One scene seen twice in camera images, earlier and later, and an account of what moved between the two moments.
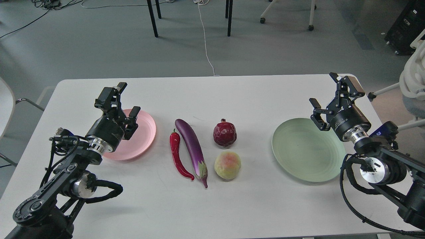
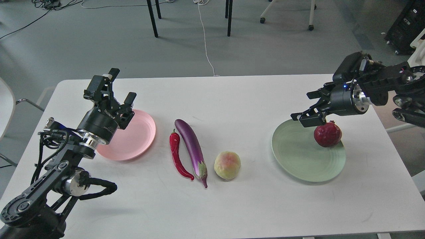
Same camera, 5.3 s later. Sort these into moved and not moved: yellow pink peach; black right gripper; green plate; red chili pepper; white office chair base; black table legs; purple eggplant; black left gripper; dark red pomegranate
Moved: dark red pomegranate; black left gripper; black right gripper
Not moved: white office chair base; green plate; yellow pink peach; red chili pepper; black table legs; purple eggplant
